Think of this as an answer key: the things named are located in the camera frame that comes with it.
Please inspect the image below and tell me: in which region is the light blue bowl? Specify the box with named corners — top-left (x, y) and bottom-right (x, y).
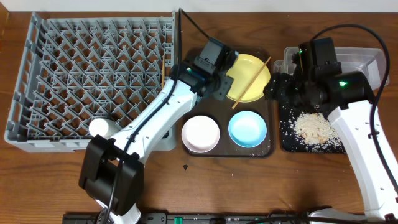
top-left (228, 111), bottom-right (267, 148)

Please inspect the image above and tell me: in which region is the rice and nutshell waste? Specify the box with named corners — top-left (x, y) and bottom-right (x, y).
top-left (281, 104), bottom-right (343, 153)

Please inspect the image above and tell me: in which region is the white paper cup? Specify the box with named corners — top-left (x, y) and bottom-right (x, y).
top-left (89, 118), bottom-right (120, 139)

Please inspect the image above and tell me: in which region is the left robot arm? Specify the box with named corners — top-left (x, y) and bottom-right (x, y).
top-left (78, 38), bottom-right (239, 223)

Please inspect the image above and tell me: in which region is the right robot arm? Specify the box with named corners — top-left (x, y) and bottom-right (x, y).
top-left (264, 38), bottom-right (397, 222)

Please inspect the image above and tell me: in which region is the black waste tray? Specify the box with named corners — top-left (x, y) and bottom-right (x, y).
top-left (278, 96), bottom-right (348, 154)

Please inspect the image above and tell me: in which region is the grey dishwasher rack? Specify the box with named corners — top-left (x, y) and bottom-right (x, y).
top-left (4, 13), bottom-right (176, 152)

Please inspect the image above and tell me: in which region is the yellow plate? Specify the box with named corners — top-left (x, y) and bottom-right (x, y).
top-left (226, 54), bottom-right (271, 103)

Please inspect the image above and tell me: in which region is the dark brown serving tray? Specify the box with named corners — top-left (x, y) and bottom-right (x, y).
top-left (181, 46), bottom-right (276, 158)

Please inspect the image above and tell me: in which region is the pink bowl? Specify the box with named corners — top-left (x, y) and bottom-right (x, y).
top-left (182, 115), bottom-right (221, 154)

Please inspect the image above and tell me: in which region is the clear plastic bin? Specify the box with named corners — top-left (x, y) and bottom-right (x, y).
top-left (273, 47), bottom-right (386, 90)

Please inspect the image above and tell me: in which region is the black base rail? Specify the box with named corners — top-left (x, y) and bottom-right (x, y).
top-left (62, 213), bottom-right (324, 224)

